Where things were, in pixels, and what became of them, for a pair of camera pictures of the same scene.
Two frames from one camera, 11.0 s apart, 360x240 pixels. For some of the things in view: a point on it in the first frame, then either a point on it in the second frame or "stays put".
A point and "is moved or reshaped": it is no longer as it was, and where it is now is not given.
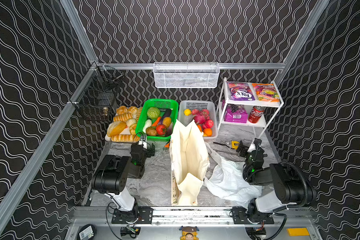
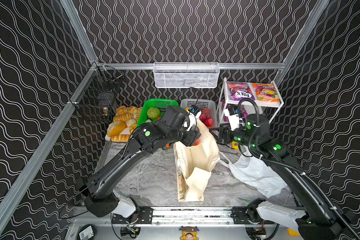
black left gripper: [150, 149] → [191, 138]
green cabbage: [153, 112] stays put
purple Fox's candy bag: [240, 91] stays put
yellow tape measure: [233, 146] stays put
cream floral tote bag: [189, 161] is moved or reshaped
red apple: [209, 123] stays put
